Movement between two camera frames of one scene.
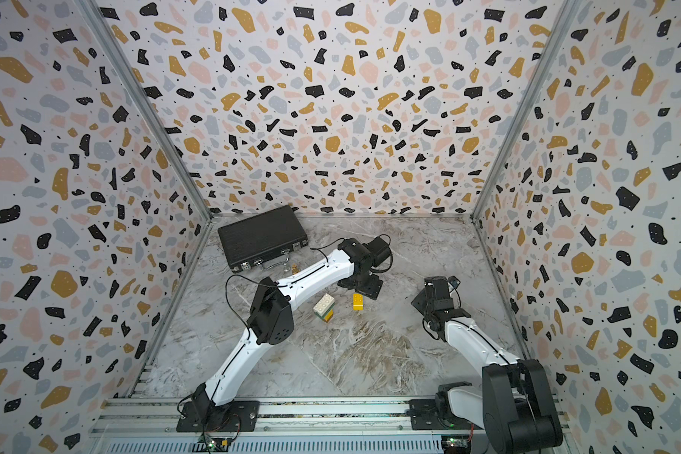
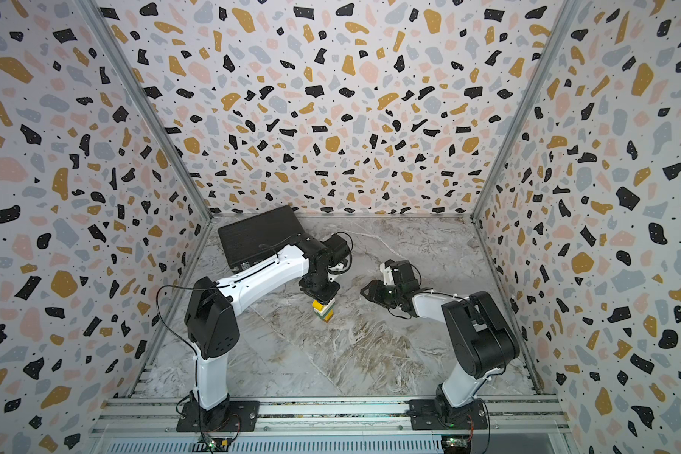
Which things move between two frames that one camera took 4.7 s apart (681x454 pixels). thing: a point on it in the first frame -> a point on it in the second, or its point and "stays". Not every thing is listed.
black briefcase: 262,236 stays
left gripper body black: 371,287 -> 322,289
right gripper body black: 420,303 -> 386,296
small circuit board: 215,445 stays
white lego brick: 323,305 stays
